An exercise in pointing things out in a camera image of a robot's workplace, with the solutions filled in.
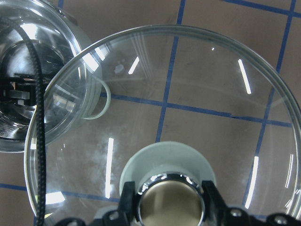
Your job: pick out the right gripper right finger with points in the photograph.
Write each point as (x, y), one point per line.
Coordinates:
(215, 206)

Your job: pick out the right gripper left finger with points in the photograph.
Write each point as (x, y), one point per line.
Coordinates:
(128, 203)

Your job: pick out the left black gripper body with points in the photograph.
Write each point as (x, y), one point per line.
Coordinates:
(19, 89)

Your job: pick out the glass pot lid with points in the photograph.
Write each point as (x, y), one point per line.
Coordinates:
(186, 105)

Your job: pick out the mint green electric pot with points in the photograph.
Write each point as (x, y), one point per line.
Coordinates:
(36, 32)

